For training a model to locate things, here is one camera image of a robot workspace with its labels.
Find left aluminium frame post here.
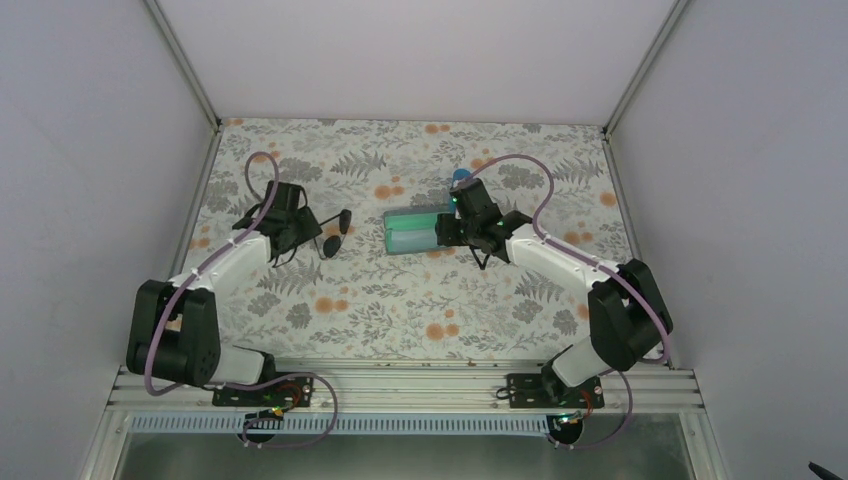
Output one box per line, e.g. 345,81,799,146
144,0,223,144

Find black sunglasses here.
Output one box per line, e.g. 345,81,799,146
312,209,352,260

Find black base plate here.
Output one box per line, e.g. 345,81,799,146
212,377,314,409
495,373,605,409

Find right aluminium frame post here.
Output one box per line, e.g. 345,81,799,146
602,0,691,143

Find aluminium mounting rail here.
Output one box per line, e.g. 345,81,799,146
107,359,705,414

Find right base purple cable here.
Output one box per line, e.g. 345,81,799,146
547,368,636,452

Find light blue cleaning cloth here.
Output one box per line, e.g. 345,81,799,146
387,228,439,255

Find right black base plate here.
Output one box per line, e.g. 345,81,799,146
495,373,605,409

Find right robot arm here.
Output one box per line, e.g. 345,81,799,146
435,179,673,407

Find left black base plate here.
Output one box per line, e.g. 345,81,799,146
212,377,314,409

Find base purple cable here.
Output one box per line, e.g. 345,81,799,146
241,373,339,452
547,368,636,452

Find white slotted cable duct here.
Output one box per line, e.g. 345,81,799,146
128,412,549,437

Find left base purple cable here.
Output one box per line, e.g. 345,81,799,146
241,373,339,452

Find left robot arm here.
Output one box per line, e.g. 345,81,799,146
125,181,322,405

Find floral table mat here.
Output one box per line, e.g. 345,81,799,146
187,118,631,360

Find aluminium frame post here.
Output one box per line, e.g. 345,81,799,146
602,0,691,143
144,0,223,144

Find grey glasses case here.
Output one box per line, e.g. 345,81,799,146
382,205,450,255

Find blue translucent glasses case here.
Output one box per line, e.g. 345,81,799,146
450,169,471,188

